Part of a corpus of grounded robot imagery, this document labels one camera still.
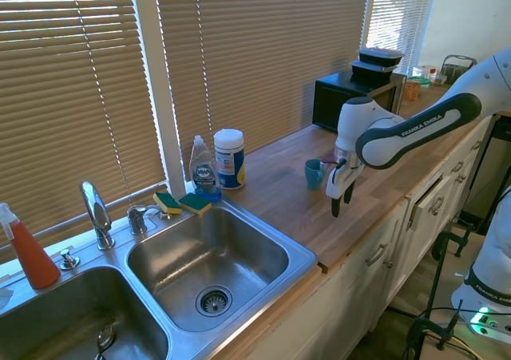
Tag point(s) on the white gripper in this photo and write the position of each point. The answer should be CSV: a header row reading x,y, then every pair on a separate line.
x,y
339,182

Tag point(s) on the teal plastic cup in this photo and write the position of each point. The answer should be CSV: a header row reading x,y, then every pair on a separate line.
x,y
313,175

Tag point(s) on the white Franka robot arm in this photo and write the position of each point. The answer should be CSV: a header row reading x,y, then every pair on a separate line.
x,y
419,128

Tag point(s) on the metal sink drain strainer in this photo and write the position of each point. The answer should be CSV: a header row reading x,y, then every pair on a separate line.
x,y
213,300

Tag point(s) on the stainless steel double sink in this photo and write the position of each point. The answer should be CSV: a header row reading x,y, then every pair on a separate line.
x,y
167,264

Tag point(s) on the small chrome sink knob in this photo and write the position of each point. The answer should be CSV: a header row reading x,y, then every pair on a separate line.
x,y
69,259

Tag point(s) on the white kitchen cabinet unit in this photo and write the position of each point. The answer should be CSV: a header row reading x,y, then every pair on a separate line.
x,y
399,264

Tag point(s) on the black microwave oven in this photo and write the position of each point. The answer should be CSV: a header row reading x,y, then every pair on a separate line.
x,y
331,100

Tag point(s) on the black C clamp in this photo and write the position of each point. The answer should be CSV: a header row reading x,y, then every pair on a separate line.
x,y
433,328
451,240

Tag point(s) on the white wipes canister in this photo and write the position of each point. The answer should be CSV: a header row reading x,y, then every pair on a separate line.
x,y
229,158

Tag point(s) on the orange plastic jar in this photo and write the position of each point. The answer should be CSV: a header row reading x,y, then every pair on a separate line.
x,y
411,90

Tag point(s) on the clear Dawn dish soap bottle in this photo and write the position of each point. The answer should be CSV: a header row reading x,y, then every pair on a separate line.
x,y
204,172

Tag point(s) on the yellow green sponge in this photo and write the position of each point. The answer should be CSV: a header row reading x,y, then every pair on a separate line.
x,y
195,204
167,203

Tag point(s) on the clear container green lid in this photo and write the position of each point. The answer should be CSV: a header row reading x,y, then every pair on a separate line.
x,y
424,74

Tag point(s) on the wide tan window blind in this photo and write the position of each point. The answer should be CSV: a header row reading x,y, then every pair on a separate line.
x,y
72,108
259,56

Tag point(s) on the narrow tan window blind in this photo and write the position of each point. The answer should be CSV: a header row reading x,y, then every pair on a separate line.
x,y
399,13

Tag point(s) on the chrome kitchen faucet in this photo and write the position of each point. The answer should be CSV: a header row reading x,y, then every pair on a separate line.
x,y
96,212

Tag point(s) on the metal spoon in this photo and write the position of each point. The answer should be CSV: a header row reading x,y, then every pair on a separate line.
x,y
104,338

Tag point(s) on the orange spray bottle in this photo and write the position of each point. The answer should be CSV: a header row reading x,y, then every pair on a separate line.
x,y
34,256

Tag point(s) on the white window frame post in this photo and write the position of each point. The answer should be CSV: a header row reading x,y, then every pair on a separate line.
x,y
161,96

